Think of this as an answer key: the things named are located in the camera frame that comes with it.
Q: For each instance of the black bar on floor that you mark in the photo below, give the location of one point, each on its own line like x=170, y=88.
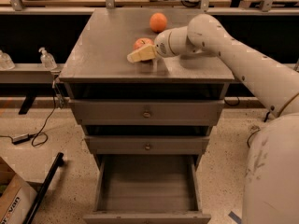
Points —
x=58, y=162

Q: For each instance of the black power adapter with cable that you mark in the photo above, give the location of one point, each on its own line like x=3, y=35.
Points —
x=58, y=102

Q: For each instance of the grey top drawer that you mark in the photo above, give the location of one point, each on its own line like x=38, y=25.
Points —
x=143, y=112

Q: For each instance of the grey middle drawer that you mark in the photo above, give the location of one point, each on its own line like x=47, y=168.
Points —
x=146, y=145

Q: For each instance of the grey open bottom drawer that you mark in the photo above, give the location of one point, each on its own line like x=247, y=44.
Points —
x=147, y=189

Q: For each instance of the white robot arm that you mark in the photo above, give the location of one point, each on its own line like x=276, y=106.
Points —
x=271, y=191

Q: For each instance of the grey wooden drawer cabinet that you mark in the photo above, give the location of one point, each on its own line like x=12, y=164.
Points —
x=97, y=69

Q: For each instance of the orange fruit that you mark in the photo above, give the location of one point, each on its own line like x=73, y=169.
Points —
x=158, y=22

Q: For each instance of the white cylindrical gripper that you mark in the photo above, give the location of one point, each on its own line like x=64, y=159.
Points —
x=162, y=45

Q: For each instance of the red apple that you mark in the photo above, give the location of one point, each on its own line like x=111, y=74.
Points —
x=140, y=42

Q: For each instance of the cardboard box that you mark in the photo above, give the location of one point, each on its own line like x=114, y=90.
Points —
x=17, y=196

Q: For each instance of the clear pump bottle left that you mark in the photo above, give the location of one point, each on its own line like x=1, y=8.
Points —
x=47, y=59

